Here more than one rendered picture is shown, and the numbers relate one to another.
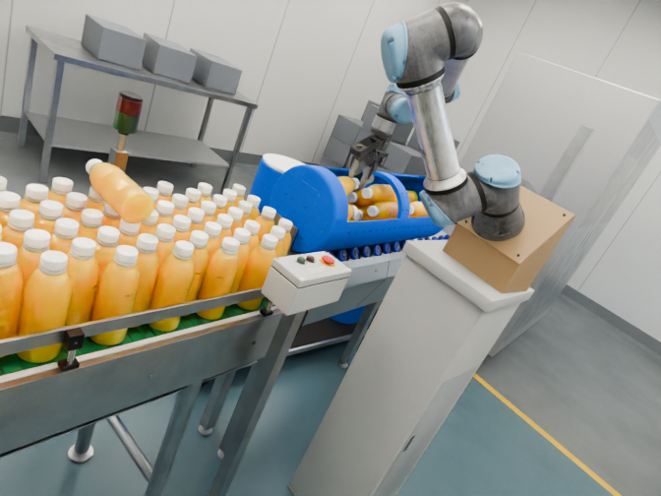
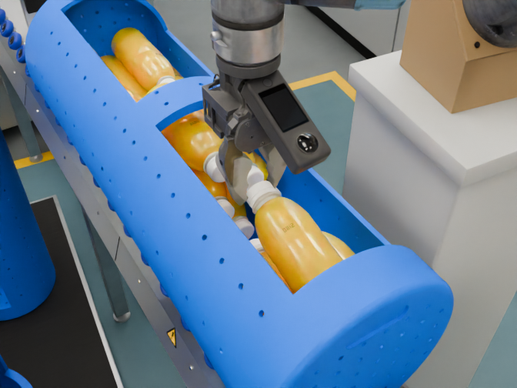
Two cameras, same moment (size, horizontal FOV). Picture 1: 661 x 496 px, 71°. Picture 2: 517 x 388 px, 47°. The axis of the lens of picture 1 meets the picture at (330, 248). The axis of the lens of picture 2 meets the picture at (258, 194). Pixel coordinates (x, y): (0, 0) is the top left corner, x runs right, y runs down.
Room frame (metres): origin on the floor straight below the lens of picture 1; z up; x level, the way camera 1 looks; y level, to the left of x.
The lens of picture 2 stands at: (1.36, 0.50, 1.72)
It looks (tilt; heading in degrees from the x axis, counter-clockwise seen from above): 44 degrees down; 296
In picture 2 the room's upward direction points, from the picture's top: straight up
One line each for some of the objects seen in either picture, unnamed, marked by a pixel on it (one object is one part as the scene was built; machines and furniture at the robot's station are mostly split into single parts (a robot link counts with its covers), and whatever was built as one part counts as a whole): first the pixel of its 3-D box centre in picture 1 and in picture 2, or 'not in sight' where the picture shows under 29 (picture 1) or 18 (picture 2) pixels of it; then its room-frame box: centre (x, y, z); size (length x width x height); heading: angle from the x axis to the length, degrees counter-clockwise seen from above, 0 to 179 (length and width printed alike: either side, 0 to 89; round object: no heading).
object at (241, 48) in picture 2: (383, 125); (245, 34); (1.61, 0.00, 1.41); 0.08 x 0.08 x 0.05
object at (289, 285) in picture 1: (308, 280); not in sight; (1.04, 0.02, 1.05); 0.20 x 0.10 x 0.10; 148
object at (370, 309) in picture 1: (363, 323); (105, 257); (2.29, -0.34, 0.31); 0.06 x 0.06 x 0.63; 58
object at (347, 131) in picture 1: (382, 164); not in sight; (5.52, -0.17, 0.59); 1.20 x 0.80 x 1.19; 52
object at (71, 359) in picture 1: (71, 348); not in sight; (0.63, 0.35, 0.94); 0.03 x 0.02 x 0.08; 148
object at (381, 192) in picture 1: (381, 193); (188, 131); (1.77, -0.10, 1.16); 0.19 x 0.07 x 0.07; 148
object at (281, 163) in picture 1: (291, 166); not in sight; (2.07, 0.31, 1.03); 0.28 x 0.28 x 0.01
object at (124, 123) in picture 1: (126, 120); not in sight; (1.23, 0.66, 1.18); 0.06 x 0.06 x 0.05
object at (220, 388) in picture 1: (225, 374); not in sight; (1.46, 0.18, 0.31); 0.06 x 0.06 x 0.63; 58
